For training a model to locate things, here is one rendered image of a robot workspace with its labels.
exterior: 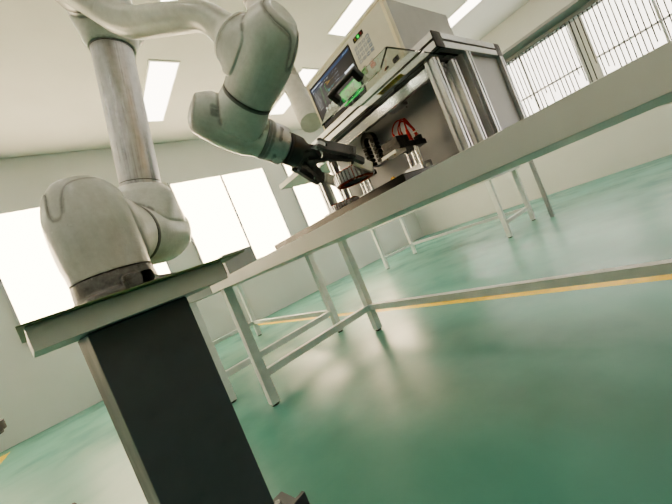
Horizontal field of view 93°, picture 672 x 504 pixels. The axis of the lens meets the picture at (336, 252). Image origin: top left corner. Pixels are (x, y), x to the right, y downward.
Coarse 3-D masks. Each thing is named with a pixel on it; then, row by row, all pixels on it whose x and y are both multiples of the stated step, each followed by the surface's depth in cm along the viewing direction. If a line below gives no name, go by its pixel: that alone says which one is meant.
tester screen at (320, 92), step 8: (344, 56) 111; (336, 64) 115; (344, 64) 112; (328, 72) 119; (336, 72) 116; (344, 72) 113; (320, 80) 123; (328, 80) 120; (336, 80) 117; (320, 88) 124; (328, 88) 121; (344, 88) 116; (320, 96) 125; (320, 104) 127; (328, 104) 124; (320, 112) 128
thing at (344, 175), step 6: (348, 168) 82; (354, 168) 82; (336, 174) 84; (342, 174) 83; (348, 174) 82; (354, 174) 82; (360, 174) 82; (366, 174) 83; (372, 174) 86; (336, 180) 85; (342, 180) 83; (348, 180) 83; (354, 180) 89; (360, 180) 90; (336, 186) 86; (342, 186) 86; (348, 186) 91
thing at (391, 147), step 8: (400, 136) 98; (384, 144) 101; (392, 144) 98; (400, 144) 97; (408, 144) 99; (416, 144) 102; (384, 152) 101; (392, 152) 97; (400, 152) 98; (408, 152) 109; (384, 160) 100; (408, 160) 107; (416, 160) 105
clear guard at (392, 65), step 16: (384, 48) 74; (400, 48) 78; (384, 64) 81; (400, 64) 85; (416, 64) 89; (368, 80) 74; (384, 80) 90; (400, 80) 95; (352, 96) 79; (368, 96) 97; (384, 96) 102; (336, 112) 84
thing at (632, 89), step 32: (640, 64) 36; (576, 96) 41; (608, 96) 38; (640, 96) 37; (512, 128) 47; (544, 128) 44; (576, 128) 42; (448, 160) 55; (480, 160) 52; (512, 160) 48; (384, 192) 68; (416, 192) 62; (448, 192) 81; (352, 224) 78; (288, 256) 105; (224, 288) 161
